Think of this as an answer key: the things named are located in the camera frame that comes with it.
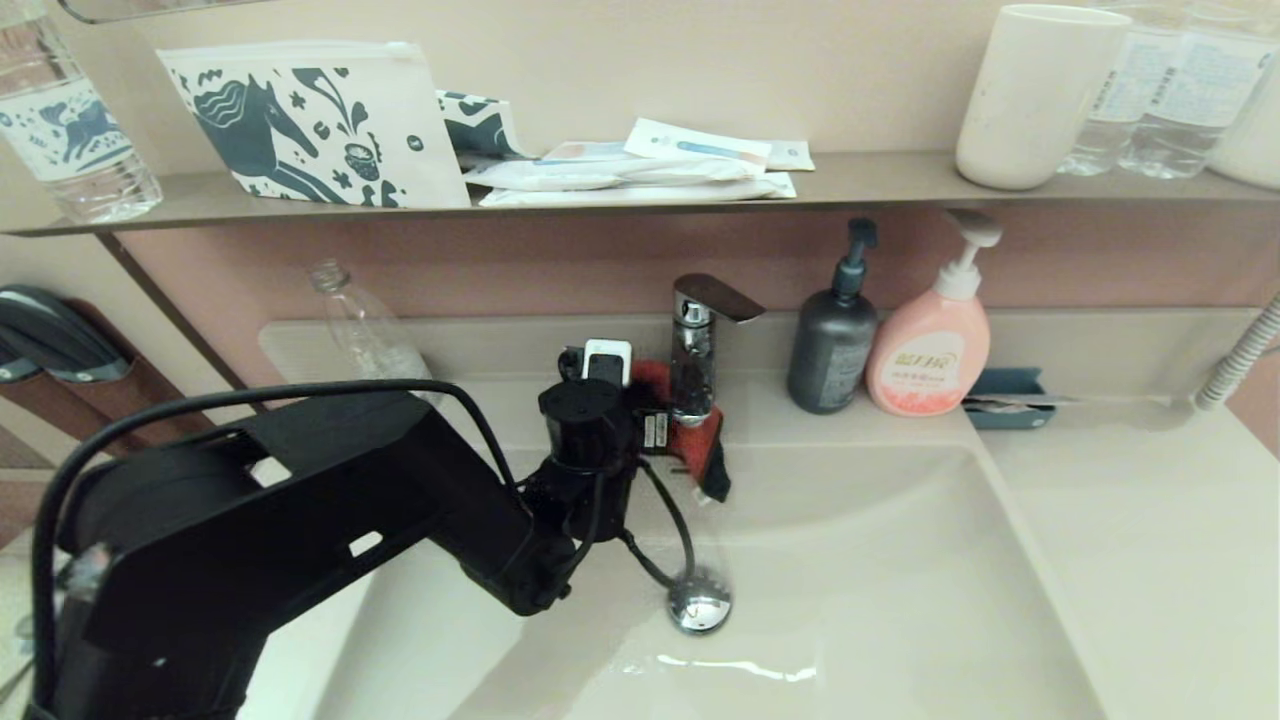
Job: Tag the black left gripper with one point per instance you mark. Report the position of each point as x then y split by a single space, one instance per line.
640 425

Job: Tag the orange microfibre cloth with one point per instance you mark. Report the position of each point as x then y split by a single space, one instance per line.
695 445

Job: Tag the chrome faucet lever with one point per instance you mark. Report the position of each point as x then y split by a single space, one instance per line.
718 296

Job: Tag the clear plastic bottle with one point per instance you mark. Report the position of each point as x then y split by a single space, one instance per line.
370 340

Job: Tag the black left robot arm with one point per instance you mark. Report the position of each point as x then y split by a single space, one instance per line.
300 520

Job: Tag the chrome faucet body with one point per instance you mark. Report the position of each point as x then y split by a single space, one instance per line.
690 350

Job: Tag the white sink basin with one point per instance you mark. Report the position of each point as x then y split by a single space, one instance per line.
900 580

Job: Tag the chrome drain stopper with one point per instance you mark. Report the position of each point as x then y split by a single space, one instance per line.
700 605

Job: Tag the dark grey pump bottle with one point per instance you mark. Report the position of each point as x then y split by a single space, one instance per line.
830 350

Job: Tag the pink pump soap bottle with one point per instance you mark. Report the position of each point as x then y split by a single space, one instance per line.
927 350

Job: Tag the flat white plastic packet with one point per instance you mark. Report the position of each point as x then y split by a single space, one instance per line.
640 194

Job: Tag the blue soap tray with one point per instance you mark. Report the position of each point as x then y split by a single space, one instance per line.
1003 382

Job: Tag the white crinkled plastic packet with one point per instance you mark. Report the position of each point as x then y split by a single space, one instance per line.
600 173

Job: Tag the thin silver packet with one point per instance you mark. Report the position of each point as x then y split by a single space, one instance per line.
1038 400

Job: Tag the small white sachet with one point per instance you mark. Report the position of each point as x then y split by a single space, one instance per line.
790 156

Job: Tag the white packet blue toothbrush print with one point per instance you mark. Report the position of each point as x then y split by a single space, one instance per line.
697 143

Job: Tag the white packet orange stripe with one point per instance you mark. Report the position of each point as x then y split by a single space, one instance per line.
588 151

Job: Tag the folded white blue print pouch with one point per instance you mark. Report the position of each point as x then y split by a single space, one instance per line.
478 126

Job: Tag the white plastic cup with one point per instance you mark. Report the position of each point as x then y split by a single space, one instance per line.
1032 100

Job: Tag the clear water bottle white label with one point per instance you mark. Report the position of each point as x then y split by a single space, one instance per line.
1186 110
1100 120

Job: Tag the white pouch blue horse print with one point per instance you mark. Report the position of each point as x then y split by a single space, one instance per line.
298 132

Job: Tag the white ribbed container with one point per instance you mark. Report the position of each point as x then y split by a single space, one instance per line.
1252 140

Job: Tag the dark grey slipper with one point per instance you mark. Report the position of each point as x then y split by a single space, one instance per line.
58 337
10 365

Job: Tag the blue deer label water bottle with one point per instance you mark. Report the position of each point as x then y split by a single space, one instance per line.
70 120

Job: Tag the taupe wall shelf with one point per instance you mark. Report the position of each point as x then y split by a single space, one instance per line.
880 179

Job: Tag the dark brown wall trim strip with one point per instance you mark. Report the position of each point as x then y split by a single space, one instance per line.
180 325

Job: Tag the brown leather wall pocket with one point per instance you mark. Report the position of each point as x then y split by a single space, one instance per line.
150 400
50 415

